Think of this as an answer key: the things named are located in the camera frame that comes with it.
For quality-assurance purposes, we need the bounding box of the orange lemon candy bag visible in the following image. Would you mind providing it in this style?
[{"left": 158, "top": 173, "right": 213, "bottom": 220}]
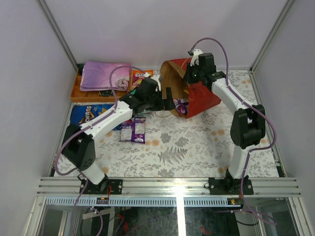
[{"left": 130, "top": 70, "right": 154, "bottom": 90}]

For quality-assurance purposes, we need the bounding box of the red paper bag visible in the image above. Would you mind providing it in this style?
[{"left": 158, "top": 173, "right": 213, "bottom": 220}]
[{"left": 160, "top": 58, "right": 221, "bottom": 118}]

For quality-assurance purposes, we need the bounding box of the purple candy bag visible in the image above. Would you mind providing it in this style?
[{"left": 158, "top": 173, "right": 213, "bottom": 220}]
[
  {"left": 174, "top": 98, "right": 189, "bottom": 116},
  {"left": 120, "top": 117, "right": 146, "bottom": 144}
]

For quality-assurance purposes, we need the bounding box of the blue chips snack bag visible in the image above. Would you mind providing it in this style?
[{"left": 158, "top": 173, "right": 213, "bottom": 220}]
[{"left": 69, "top": 104, "right": 114, "bottom": 127}]

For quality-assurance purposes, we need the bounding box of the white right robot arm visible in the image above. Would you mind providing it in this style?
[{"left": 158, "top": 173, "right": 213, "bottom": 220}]
[{"left": 184, "top": 49, "right": 266, "bottom": 194}]

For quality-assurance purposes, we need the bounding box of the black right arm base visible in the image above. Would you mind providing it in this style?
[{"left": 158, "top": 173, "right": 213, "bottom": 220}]
[{"left": 208, "top": 176, "right": 253, "bottom": 195}]

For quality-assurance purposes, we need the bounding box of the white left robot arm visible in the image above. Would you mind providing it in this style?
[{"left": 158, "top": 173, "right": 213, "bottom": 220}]
[{"left": 61, "top": 76, "right": 175, "bottom": 194}]

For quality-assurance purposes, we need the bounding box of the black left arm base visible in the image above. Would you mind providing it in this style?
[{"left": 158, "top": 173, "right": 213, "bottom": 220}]
[{"left": 83, "top": 176, "right": 123, "bottom": 195}]

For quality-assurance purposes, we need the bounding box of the purple princess cloth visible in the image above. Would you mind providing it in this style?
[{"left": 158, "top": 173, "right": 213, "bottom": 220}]
[{"left": 80, "top": 61, "right": 131, "bottom": 91}]

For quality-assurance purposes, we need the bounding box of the floral table mat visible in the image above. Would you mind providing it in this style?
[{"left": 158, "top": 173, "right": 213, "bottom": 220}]
[{"left": 53, "top": 70, "right": 281, "bottom": 178}]

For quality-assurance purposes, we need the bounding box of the orange wooden tray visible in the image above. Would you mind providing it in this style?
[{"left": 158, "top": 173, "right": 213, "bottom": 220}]
[{"left": 70, "top": 71, "right": 131, "bottom": 103}]

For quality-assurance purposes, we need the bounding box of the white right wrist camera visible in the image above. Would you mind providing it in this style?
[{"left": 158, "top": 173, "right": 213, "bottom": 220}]
[{"left": 188, "top": 49, "right": 203, "bottom": 67}]

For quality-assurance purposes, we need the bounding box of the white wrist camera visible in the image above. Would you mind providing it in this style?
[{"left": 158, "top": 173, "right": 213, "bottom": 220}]
[
  {"left": 188, "top": 49, "right": 203, "bottom": 67},
  {"left": 144, "top": 72, "right": 162, "bottom": 91}
]

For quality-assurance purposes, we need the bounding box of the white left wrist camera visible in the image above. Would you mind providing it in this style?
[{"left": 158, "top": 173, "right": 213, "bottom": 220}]
[{"left": 144, "top": 72, "right": 162, "bottom": 91}]

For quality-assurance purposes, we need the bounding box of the aluminium front rail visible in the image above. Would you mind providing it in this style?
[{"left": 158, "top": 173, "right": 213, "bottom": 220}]
[{"left": 36, "top": 177, "right": 301, "bottom": 198}]

